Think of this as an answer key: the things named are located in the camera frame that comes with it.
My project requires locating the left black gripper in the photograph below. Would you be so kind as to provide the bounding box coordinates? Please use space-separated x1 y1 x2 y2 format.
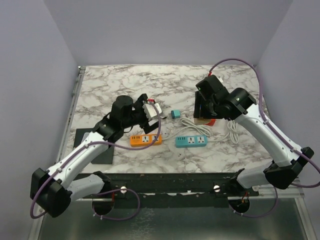
122 94 161 133

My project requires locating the beige cube socket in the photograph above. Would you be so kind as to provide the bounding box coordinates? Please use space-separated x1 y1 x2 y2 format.
194 118 211 125

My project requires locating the red cube socket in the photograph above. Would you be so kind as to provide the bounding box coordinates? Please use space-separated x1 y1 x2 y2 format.
206 119 216 126

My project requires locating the orange power strip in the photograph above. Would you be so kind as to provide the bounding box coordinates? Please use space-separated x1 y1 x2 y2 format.
129 134 157 148

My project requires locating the teal power strip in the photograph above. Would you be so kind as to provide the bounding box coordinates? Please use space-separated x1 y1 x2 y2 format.
175 135 208 148

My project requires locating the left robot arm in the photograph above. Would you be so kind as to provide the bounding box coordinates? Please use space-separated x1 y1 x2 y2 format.
30 93 162 219

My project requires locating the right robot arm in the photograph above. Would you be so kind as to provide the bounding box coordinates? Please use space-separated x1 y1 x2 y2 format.
195 75 314 196

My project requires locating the small teal plug adapter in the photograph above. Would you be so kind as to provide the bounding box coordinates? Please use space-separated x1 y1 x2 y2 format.
170 109 181 119

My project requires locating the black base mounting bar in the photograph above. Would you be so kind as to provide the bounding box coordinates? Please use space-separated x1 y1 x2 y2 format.
72 171 261 209

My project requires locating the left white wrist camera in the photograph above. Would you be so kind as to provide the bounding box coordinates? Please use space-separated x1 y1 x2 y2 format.
142 98 163 120

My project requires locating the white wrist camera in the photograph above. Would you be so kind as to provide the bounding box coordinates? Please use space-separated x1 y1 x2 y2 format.
207 72 224 84
142 98 163 120

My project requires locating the black charger with cable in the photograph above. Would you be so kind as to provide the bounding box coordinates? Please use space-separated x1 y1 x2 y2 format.
124 116 167 133

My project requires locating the white orange-strip cord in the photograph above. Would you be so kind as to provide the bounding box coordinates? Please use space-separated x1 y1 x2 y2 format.
161 117 212 141

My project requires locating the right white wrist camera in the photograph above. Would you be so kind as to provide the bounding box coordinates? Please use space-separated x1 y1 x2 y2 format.
207 72 224 84

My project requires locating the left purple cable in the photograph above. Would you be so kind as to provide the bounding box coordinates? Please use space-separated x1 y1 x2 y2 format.
29 109 162 221

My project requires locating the purple cable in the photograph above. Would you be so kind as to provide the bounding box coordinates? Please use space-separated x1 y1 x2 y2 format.
209 58 320 218
29 109 162 221

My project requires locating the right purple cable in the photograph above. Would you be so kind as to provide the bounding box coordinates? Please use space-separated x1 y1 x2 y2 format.
209 58 320 218

